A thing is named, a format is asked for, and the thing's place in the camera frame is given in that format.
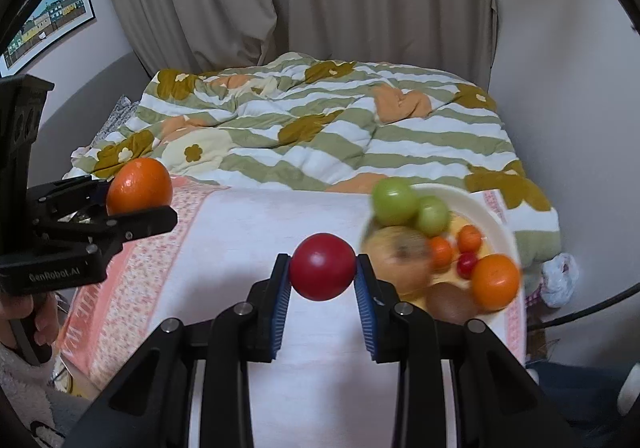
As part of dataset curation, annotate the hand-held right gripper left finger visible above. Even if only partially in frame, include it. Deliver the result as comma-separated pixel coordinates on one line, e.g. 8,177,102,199
60,253,292,448

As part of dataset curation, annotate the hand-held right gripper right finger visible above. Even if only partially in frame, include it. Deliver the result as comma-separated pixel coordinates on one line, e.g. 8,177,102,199
354,253,581,448

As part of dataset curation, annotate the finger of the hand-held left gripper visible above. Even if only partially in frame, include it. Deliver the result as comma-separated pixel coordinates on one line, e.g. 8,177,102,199
27,176,111,221
37,206,178,259

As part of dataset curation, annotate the large orange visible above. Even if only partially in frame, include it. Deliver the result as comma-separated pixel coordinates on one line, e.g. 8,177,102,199
471,254,521,311
106,158,174,216

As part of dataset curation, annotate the yellow red apple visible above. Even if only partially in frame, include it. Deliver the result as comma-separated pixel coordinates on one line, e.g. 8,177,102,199
361,226,436,301

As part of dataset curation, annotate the brown kiwi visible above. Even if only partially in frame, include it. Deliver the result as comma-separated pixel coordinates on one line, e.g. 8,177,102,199
426,283,481,324

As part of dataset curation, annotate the small mandarin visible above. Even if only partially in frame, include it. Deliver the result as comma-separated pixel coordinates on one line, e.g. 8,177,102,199
428,236,455,271
458,225,483,253

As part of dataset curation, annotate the green apple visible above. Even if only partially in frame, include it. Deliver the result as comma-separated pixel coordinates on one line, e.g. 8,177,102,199
414,196,451,236
371,177,419,226

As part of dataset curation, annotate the cream oval plate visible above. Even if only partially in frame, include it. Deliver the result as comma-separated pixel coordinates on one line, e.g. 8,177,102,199
362,183,526,324

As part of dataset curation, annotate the person's left forearm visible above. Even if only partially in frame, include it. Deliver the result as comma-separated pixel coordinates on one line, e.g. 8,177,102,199
0,343,68,448

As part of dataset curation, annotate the person's left hand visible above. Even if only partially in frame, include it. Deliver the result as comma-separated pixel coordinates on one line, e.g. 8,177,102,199
0,290,62,349

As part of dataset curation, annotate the grey patterned cloth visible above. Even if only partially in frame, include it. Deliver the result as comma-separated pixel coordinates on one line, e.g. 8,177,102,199
90,95,143,149

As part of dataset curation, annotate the floral striped blanket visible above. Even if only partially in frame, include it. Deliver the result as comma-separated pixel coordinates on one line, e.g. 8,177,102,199
62,53,561,274

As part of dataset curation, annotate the white plastic bag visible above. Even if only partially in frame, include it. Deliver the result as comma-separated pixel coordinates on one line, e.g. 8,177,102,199
541,252,580,309

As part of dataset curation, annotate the beige curtain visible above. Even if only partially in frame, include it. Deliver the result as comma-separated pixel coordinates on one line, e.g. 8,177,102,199
97,0,501,86

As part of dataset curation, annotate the wall poster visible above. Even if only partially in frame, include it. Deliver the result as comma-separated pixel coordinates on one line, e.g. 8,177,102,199
0,0,97,76

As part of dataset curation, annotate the black cable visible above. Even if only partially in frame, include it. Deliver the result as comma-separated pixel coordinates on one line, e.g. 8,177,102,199
525,278,640,331

